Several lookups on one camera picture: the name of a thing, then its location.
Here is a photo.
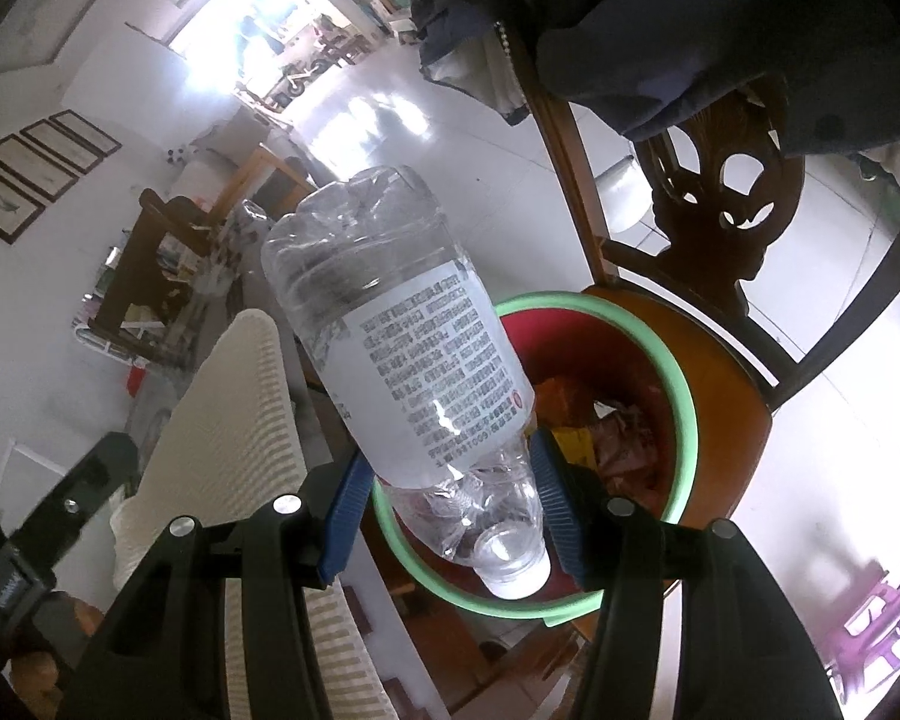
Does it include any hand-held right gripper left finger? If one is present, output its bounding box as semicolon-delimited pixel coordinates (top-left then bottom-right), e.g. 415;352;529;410
56;454;372;720

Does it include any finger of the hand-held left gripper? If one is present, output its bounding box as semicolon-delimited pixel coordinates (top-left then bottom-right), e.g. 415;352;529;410
7;431;140;578

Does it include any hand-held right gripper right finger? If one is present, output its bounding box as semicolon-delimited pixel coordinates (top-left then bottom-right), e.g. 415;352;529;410
529;431;845;720

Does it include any orange snack wrapper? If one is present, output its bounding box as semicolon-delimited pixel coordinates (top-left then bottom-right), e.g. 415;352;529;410
532;379;601;428

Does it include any red basin green rim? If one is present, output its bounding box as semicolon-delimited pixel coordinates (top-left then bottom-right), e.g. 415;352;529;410
371;291;700;620

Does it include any clear plastic bottle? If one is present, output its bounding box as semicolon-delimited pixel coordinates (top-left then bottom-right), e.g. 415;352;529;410
261;165;552;601

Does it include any beige striped cloth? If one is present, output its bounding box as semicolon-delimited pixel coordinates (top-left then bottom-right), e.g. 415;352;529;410
112;307;413;720

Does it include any white metal rack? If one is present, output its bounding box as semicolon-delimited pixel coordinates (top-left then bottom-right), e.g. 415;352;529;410
71;240;158;361

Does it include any dark carved wooden chair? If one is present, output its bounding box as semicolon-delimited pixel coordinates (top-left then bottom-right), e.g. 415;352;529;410
506;30;900;638

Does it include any brown wooden side table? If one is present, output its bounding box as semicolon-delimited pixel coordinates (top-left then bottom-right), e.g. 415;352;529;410
88;146;316;361

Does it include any pink plastic stool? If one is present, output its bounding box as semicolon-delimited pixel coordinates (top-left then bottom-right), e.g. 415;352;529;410
829;562;900;691

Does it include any white balance bike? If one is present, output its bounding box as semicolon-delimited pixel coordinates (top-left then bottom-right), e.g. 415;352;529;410
266;52;338;110

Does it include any grey blue jacket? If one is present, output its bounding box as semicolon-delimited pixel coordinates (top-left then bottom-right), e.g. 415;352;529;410
401;0;900;158

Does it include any large framed wall picture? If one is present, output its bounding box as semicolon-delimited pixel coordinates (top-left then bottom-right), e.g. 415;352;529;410
0;157;46;245

